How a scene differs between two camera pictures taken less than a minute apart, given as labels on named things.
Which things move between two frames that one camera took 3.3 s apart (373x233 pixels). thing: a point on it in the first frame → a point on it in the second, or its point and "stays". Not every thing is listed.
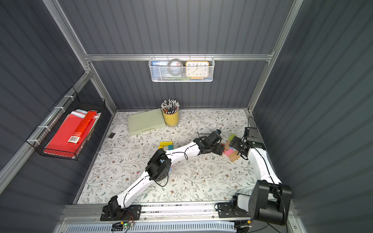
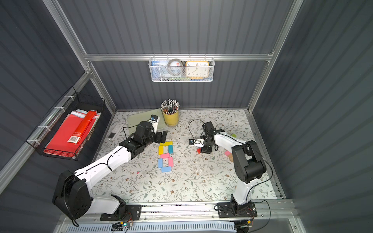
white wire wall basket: [181, 69] stays
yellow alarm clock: [197, 70] stays
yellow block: [166, 143] stays
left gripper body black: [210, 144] → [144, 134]
